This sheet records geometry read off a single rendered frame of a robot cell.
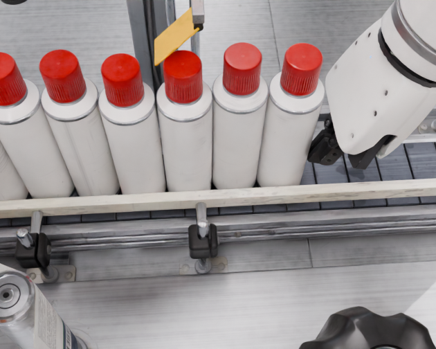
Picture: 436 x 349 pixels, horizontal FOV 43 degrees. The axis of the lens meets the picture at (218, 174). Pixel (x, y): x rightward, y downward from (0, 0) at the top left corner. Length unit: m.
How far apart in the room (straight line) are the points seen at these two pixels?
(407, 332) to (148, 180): 0.36
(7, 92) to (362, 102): 0.31
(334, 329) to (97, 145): 0.34
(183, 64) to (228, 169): 0.15
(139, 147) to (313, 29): 0.43
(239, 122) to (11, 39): 0.48
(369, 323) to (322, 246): 0.40
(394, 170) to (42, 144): 0.40
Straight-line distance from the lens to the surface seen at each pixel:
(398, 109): 0.50
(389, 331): 0.28
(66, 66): 0.49
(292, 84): 0.50
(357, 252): 0.69
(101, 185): 0.61
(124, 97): 0.49
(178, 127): 0.51
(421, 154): 0.72
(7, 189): 0.63
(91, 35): 0.88
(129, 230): 0.63
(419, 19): 0.46
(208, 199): 0.60
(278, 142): 0.55
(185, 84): 0.47
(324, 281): 0.61
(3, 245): 0.68
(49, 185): 0.62
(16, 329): 0.43
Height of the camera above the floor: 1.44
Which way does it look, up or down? 59 degrees down
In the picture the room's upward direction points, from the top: 2 degrees clockwise
